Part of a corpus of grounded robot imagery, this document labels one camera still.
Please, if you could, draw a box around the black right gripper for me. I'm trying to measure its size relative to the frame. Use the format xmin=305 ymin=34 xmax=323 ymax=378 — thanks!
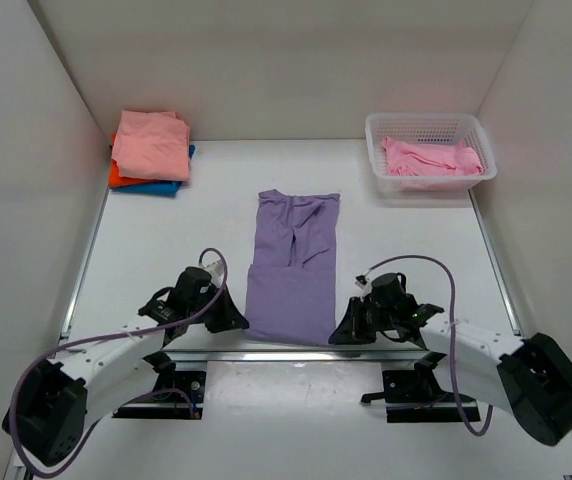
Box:
xmin=330 ymin=296 xmax=397 ymax=345

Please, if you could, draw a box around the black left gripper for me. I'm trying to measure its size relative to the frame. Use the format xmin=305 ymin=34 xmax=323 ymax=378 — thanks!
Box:
xmin=190 ymin=282 xmax=248 ymax=332

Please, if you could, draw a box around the purple t-shirt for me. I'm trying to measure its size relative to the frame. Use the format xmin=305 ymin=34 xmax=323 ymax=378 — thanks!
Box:
xmin=245 ymin=190 xmax=340 ymax=346

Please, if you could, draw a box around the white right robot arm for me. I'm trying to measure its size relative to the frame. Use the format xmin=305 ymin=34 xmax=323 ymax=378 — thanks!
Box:
xmin=329 ymin=273 xmax=572 ymax=446

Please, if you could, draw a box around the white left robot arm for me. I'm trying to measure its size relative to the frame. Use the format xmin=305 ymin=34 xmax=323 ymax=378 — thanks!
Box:
xmin=2 ymin=260 xmax=249 ymax=479

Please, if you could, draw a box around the blue folded t-shirt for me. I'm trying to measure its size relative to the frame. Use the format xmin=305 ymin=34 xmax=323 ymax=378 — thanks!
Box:
xmin=112 ymin=144 xmax=196 ymax=197

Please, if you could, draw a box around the orange folded t-shirt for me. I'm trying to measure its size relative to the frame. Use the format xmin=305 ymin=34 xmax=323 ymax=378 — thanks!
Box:
xmin=108 ymin=159 xmax=146 ymax=189

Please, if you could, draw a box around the pink t-shirt in basket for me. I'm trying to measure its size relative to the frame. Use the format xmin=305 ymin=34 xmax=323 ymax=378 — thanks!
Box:
xmin=381 ymin=136 xmax=484 ymax=177

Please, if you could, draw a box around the salmon pink folded t-shirt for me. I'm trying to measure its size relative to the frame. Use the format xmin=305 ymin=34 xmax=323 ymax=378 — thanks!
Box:
xmin=111 ymin=110 xmax=191 ymax=181

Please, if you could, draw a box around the white plastic basket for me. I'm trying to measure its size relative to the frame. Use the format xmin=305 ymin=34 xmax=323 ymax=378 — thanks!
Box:
xmin=365 ymin=113 xmax=497 ymax=195

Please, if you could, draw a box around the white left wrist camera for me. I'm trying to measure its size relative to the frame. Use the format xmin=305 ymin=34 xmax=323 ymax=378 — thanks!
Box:
xmin=199 ymin=261 xmax=227 ymax=286

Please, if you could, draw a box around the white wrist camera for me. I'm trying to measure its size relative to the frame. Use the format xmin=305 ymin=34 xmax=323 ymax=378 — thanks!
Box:
xmin=355 ymin=274 xmax=373 ymax=300
xmin=199 ymin=261 xmax=227 ymax=286

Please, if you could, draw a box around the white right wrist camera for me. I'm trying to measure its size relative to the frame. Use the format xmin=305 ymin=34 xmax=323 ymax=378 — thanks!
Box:
xmin=355 ymin=274 xmax=373 ymax=300

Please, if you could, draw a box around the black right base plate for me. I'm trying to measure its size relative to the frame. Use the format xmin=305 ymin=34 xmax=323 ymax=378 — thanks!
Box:
xmin=360 ymin=369 xmax=462 ymax=424

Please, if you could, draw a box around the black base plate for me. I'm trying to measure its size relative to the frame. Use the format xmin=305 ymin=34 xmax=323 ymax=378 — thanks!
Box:
xmin=112 ymin=362 xmax=207 ymax=421
xmin=360 ymin=369 xmax=462 ymax=424

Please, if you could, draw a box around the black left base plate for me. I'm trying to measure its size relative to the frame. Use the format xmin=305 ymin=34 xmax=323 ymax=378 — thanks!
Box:
xmin=112 ymin=362 xmax=207 ymax=421

